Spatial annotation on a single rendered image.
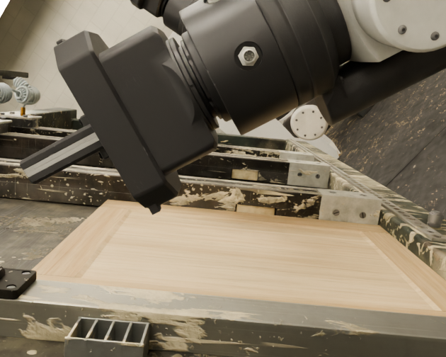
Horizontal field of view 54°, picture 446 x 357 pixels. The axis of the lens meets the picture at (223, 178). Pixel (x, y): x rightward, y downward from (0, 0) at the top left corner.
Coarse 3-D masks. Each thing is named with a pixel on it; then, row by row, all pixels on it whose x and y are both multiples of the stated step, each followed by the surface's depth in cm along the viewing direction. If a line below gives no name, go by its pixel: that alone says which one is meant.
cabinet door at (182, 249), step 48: (96, 240) 66; (144, 240) 69; (192, 240) 72; (240, 240) 74; (288, 240) 77; (336, 240) 79; (384, 240) 81; (144, 288) 52; (192, 288) 54; (240, 288) 56; (288, 288) 57; (336, 288) 59; (384, 288) 60; (432, 288) 61
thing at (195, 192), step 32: (0, 160) 93; (0, 192) 90; (32, 192) 90; (64, 192) 90; (96, 192) 90; (128, 192) 90; (192, 192) 90; (224, 192) 90; (256, 192) 90; (288, 192) 90; (320, 192) 92; (352, 192) 96
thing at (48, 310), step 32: (32, 288) 45; (64, 288) 46; (96, 288) 46; (128, 288) 47; (0, 320) 43; (32, 320) 43; (64, 320) 43; (128, 320) 43; (160, 320) 43; (192, 320) 43; (224, 320) 43; (256, 320) 43; (288, 320) 44; (320, 320) 44; (352, 320) 45; (384, 320) 46; (416, 320) 47; (192, 352) 44; (224, 352) 44; (256, 352) 44; (288, 352) 44; (320, 352) 44; (352, 352) 44; (384, 352) 44; (416, 352) 44
